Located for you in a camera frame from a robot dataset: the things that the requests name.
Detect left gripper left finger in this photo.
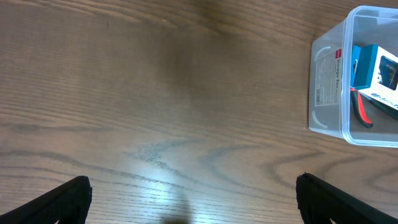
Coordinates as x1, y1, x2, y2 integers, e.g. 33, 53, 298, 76
1, 175, 92, 224

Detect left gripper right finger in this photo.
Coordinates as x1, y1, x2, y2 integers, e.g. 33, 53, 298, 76
295, 173, 397, 224

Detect red handled pliers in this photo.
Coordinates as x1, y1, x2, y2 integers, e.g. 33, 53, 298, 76
350, 88, 373, 128

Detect clear plastic storage container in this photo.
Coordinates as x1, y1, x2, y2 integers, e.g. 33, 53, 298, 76
308, 6, 397, 147

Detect blue white cardboard box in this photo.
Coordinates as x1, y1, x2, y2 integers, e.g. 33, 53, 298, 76
351, 44, 397, 110

